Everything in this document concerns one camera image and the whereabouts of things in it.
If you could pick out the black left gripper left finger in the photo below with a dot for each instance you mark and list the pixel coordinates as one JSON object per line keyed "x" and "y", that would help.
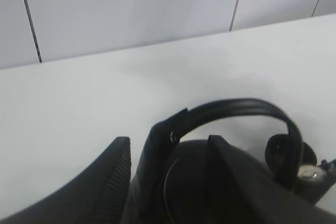
{"x": 97, "y": 195}

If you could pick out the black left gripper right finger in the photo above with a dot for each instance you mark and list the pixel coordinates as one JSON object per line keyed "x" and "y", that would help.
{"x": 240, "y": 191}

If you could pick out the black round tea kettle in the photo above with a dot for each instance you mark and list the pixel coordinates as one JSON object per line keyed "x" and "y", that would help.
{"x": 169, "y": 184}

